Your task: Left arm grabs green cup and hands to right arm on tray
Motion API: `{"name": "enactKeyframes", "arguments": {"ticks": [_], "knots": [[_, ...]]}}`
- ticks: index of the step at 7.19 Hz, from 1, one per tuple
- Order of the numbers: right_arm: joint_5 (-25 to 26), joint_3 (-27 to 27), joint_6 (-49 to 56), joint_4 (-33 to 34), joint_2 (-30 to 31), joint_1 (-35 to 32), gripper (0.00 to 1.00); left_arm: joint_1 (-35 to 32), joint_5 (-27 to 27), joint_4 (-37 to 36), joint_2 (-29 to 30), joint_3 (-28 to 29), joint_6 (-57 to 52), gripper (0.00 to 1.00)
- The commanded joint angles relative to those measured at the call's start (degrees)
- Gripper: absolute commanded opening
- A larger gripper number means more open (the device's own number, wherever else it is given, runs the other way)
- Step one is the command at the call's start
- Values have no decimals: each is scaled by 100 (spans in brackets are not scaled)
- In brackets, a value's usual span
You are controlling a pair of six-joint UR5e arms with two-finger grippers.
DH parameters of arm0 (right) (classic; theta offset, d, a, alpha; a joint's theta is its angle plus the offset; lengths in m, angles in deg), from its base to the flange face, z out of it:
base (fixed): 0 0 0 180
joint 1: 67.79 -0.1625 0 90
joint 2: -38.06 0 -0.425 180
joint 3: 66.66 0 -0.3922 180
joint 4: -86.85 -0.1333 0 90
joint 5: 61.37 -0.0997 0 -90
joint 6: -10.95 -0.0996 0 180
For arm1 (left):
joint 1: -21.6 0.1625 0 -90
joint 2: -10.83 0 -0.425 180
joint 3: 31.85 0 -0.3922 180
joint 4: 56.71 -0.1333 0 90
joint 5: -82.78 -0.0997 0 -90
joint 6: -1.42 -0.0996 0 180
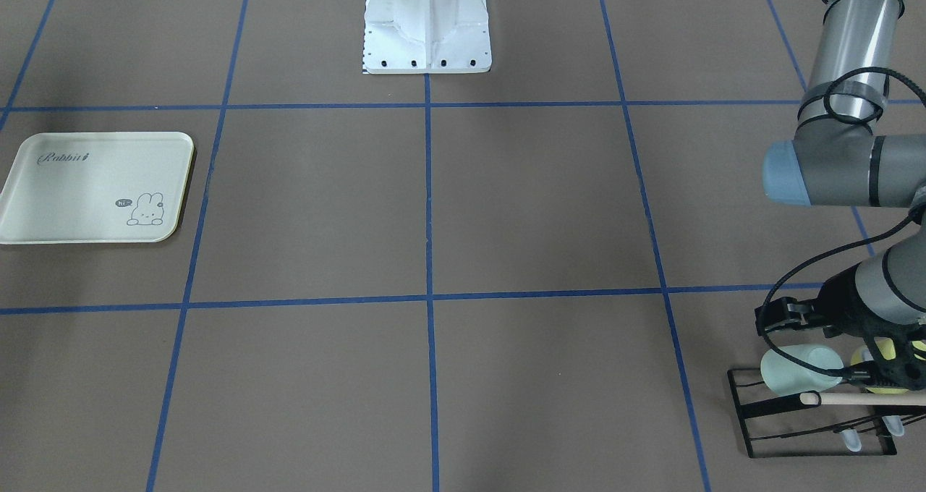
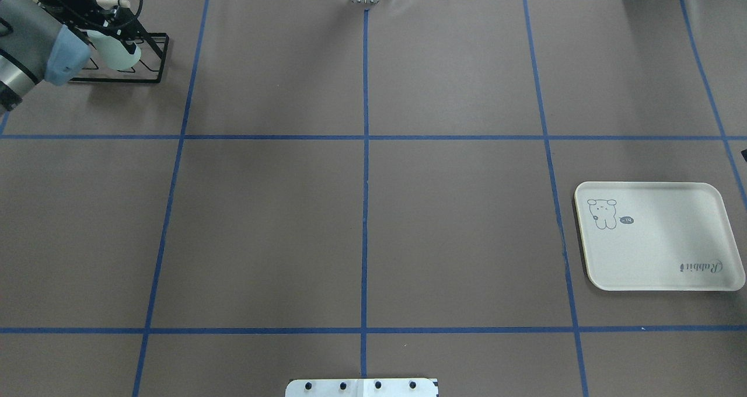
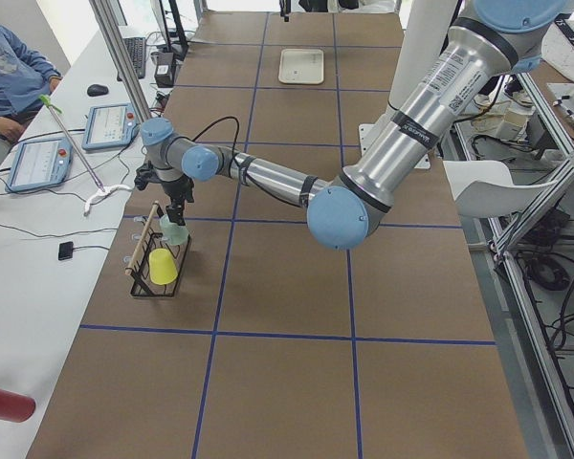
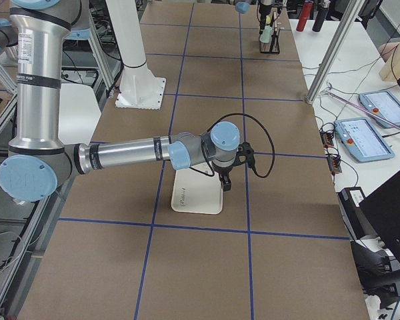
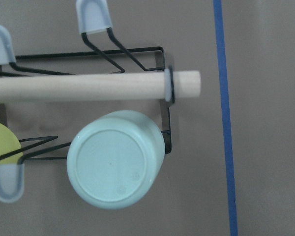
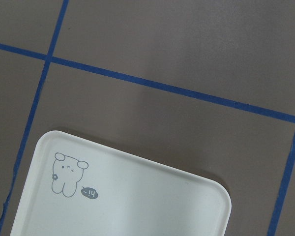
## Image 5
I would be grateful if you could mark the light green plastic cup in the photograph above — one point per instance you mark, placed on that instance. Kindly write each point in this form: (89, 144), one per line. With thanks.
(113, 161)

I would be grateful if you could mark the yellow plastic cup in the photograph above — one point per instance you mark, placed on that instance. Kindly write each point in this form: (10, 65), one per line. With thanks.
(8, 143)

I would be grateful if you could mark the wooden rack handle dowel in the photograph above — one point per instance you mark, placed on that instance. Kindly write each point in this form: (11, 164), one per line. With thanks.
(98, 87)

